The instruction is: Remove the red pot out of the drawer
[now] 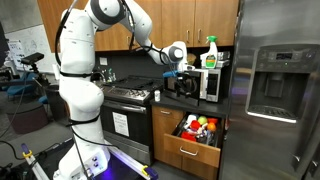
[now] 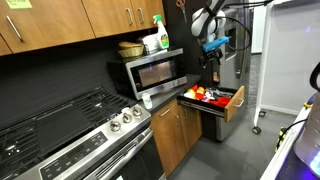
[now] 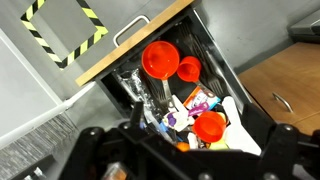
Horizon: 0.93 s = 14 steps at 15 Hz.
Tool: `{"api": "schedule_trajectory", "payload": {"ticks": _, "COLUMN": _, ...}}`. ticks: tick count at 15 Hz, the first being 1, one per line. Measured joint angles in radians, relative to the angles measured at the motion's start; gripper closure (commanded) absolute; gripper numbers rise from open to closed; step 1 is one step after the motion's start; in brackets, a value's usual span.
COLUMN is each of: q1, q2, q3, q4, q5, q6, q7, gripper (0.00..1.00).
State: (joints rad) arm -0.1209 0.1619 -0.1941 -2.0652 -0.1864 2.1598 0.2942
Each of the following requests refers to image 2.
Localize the small white bottle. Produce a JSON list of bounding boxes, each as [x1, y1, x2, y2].
[[141, 92, 153, 110]]

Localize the silver white package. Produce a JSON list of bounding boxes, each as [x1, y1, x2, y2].
[[137, 33, 160, 55]]

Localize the yellow green toy fruit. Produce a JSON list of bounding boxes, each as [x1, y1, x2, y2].
[[184, 88, 197, 100]]

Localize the white green spray bottle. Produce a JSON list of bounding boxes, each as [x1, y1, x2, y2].
[[152, 14, 170, 50]]

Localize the white rolling panel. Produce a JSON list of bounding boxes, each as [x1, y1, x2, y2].
[[252, 0, 320, 135]]

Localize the stainless steel microwave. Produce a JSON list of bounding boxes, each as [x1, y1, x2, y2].
[[106, 47, 188, 101]]

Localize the wooden wall cabinets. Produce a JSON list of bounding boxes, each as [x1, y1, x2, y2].
[[0, 0, 167, 58]]

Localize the stainless steel refrigerator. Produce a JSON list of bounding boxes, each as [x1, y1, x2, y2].
[[213, 6, 254, 143]]

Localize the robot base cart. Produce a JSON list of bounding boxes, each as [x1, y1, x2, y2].
[[259, 93, 320, 180]]

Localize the woven wicker basket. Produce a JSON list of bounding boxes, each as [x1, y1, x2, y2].
[[117, 41, 145, 59]]

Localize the stainless steel gas stove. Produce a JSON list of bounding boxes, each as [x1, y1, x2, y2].
[[0, 87, 168, 180]]

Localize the green sticky note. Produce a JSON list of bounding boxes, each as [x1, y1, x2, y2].
[[4, 0, 33, 10]]

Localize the scissors with red handles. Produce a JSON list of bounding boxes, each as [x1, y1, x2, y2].
[[175, 0, 188, 24]]

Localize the blue wrist camera block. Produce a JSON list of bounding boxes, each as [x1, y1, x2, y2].
[[201, 35, 230, 53]]

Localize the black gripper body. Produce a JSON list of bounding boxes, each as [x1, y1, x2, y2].
[[200, 46, 224, 64]]

